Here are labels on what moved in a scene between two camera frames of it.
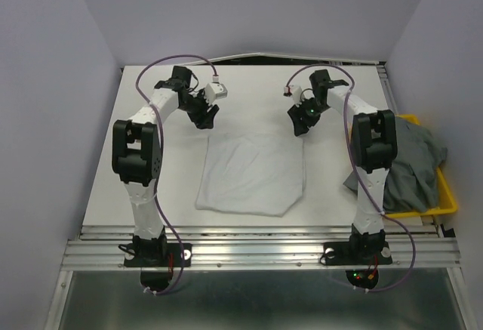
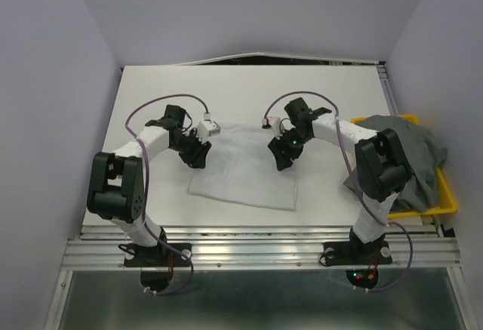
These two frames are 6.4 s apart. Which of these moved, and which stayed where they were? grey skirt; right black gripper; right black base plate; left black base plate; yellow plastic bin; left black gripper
Moved: left black gripper; right black gripper
Stayed: right black base plate; yellow plastic bin; left black base plate; grey skirt
